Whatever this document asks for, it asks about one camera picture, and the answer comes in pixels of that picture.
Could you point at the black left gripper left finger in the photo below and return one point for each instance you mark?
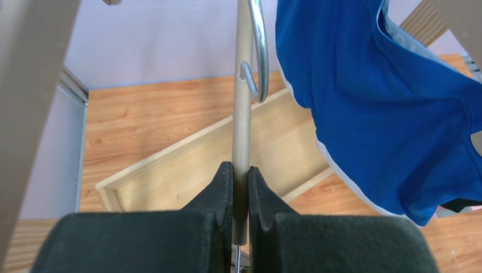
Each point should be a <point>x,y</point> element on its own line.
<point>196,238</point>

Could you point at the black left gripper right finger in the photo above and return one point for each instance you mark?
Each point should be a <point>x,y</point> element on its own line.
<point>282,240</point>

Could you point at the beige hanger with black underwear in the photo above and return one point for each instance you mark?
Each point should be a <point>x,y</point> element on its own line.
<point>251,84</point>

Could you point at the black underwear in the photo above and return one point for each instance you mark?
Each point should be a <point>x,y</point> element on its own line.
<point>458,204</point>

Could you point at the beige clip hanger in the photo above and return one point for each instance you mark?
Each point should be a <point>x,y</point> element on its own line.
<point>42,122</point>

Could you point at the blue underwear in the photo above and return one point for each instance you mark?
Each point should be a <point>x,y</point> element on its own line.
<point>398,125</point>

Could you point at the beige hanger with blue underwear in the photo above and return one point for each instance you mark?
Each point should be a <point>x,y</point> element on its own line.
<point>463,19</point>

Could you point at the wooden clothes rack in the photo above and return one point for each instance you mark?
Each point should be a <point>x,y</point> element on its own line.
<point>283,147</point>

